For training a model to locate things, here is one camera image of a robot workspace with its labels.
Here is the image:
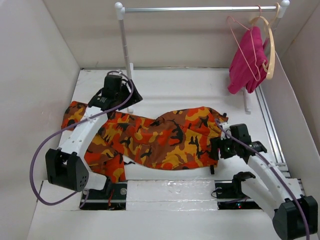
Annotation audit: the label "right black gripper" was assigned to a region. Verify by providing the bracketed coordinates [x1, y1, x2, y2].
[208, 133, 239, 160]

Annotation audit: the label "orange camouflage trousers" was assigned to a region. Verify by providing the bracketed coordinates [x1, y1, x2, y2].
[61, 100, 229, 183]

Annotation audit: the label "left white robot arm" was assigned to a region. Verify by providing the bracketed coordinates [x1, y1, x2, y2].
[45, 70, 143, 199]

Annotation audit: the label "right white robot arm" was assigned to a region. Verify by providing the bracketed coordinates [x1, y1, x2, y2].
[211, 121, 319, 240]

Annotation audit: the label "beige plastic hanger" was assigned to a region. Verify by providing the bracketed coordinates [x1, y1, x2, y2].
[250, 2, 280, 80]

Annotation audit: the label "magenta hanging garment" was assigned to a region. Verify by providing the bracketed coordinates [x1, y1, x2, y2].
[227, 26, 268, 94]

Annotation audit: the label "white and silver clothes rack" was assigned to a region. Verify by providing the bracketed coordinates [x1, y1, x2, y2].
[115, 0, 290, 117]

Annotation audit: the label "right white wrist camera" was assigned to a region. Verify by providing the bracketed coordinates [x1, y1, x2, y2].
[219, 122, 232, 140]

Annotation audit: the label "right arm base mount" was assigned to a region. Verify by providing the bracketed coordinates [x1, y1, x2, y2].
[211, 180, 261, 210]

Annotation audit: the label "aluminium side rail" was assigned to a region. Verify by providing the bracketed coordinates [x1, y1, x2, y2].
[255, 85, 308, 201]

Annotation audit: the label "pink wire hanger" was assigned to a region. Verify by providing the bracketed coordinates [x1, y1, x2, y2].
[226, 15, 262, 84]

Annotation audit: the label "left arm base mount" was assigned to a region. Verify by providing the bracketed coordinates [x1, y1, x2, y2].
[79, 181, 128, 211]

